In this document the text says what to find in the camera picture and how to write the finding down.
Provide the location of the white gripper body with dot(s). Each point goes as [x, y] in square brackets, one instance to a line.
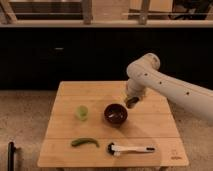
[134, 89]

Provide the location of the dark metal cup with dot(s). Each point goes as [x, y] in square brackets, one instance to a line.
[131, 102]

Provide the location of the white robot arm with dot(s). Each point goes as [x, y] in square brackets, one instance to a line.
[143, 73]

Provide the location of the dark red bowl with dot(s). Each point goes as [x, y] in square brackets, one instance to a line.
[115, 114]

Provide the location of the wooden table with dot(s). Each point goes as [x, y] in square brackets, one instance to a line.
[150, 123]

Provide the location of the green plastic cup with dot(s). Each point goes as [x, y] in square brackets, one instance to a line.
[82, 113]

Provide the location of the green pepper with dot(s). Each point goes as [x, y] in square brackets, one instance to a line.
[81, 141]

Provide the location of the black post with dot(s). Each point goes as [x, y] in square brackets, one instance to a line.
[11, 152]

